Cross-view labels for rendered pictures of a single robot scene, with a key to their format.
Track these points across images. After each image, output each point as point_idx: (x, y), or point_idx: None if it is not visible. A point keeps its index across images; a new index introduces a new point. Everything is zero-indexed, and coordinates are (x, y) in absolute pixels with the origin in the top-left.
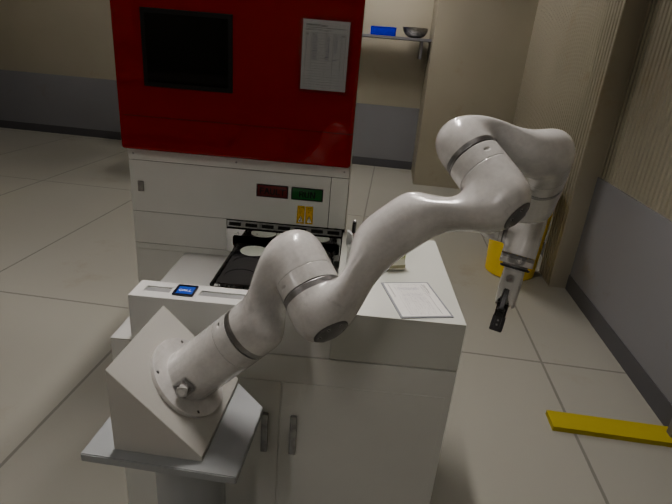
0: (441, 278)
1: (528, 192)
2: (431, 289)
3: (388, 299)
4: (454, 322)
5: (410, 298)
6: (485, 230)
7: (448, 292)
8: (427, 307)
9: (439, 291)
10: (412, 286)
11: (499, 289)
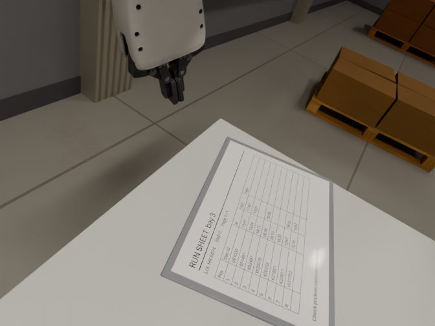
0: (69, 281)
1: None
2: (188, 230)
3: (336, 249)
4: (236, 130)
5: (280, 222)
6: None
7: (146, 200)
8: (260, 178)
9: (167, 216)
10: (237, 272)
11: (204, 18)
